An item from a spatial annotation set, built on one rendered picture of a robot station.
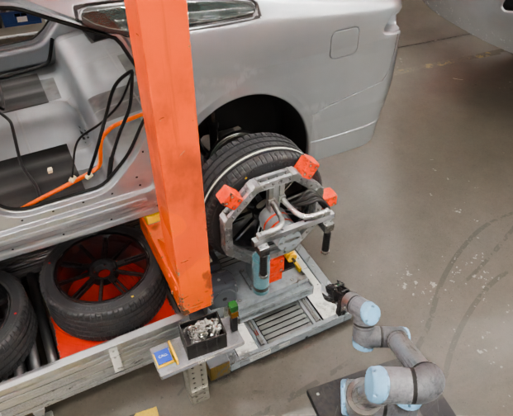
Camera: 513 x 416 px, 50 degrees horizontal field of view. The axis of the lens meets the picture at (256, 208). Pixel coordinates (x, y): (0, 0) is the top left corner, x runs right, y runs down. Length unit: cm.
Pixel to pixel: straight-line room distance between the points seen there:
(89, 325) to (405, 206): 239
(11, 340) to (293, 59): 193
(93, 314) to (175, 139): 118
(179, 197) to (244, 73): 76
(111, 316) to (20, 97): 175
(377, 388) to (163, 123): 114
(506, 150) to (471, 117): 51
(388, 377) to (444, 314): 175
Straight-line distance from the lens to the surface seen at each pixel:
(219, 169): 261
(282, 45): 272
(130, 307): 290
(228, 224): 257
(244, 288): 324
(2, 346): 295
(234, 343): 275
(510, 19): 456
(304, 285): 336
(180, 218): 229
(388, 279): 367
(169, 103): 196
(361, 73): 309
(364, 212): 407
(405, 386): 188
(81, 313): 292
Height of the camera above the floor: 275
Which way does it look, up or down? 43 degrees down
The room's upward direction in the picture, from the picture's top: straight up
